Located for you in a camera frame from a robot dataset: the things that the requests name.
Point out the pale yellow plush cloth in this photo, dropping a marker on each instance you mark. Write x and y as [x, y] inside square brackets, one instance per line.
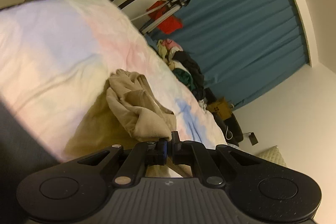
[163, 50]

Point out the garment steamer stand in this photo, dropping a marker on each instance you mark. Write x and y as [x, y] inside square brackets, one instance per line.
[173, 3]

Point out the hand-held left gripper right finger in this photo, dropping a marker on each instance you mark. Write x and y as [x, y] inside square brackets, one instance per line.
[175, 153]

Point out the pastel bed blanket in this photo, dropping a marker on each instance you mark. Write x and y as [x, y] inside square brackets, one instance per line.
[65, 50]

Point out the red cloth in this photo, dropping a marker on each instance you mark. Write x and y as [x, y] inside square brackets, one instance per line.
[168, 20]

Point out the beige sweatshirt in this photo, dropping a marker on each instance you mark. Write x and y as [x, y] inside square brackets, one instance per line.
[131, 108]

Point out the pile of clothes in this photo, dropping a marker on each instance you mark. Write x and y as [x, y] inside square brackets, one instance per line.
[193, 66]

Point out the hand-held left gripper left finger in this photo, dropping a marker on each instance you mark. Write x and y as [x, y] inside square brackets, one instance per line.
[163, 151]

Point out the cream quilted cushion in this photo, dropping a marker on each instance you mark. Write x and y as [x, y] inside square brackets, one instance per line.
[271, 155]

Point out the wide blue curtain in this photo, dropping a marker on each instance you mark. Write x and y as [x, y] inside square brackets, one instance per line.
[236, 29]

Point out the green garment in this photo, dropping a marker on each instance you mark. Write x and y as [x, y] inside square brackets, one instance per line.
[185, 78]

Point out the pink cloth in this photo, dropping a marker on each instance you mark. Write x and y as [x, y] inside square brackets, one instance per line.
[170, 43]

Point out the black wall socket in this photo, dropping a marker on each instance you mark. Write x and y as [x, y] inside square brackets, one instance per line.
[252, 138]

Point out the yellow paper bag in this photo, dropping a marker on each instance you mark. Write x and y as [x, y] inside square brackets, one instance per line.
[219, 108]

